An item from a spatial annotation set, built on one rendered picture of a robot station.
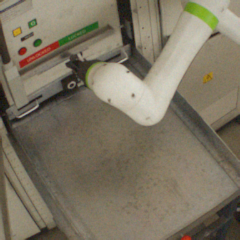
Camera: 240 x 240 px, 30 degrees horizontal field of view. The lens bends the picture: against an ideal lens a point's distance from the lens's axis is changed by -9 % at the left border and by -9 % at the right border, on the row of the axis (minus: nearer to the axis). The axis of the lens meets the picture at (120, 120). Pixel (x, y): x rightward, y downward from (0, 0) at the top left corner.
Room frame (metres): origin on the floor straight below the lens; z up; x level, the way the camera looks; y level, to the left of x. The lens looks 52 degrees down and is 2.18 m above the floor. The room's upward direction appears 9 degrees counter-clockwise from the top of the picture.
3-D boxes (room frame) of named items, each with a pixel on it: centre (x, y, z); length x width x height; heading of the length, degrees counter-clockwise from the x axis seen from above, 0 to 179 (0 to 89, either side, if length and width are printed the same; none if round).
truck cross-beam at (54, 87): (1.23, 0.17, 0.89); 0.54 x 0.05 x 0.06; 114
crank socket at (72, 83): (1.20, 0.16, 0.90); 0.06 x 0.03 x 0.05; 114
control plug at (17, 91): (1.07, 0.33, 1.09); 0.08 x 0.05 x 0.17; 24
